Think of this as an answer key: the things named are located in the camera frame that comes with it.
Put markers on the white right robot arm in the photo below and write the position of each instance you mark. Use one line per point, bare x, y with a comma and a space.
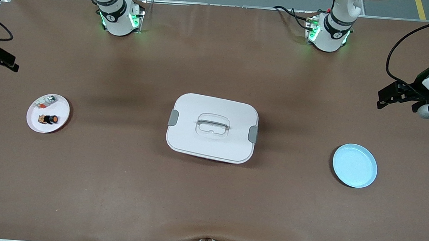
115, 11

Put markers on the white switch with silver cap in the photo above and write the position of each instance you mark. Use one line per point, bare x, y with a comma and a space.
47, 100

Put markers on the orange capped black switch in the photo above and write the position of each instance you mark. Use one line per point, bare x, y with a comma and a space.
48, 119

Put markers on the pink round plate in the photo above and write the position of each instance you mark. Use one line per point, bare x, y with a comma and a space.
54, 126

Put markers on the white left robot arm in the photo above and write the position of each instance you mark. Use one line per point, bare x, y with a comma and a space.
333, 28

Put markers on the white lidded storage box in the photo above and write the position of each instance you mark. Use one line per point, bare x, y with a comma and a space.
212, 143

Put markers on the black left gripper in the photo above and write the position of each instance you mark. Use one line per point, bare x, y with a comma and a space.
415, 92

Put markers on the light blue round plate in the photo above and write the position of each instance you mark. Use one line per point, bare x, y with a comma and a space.
354, 165

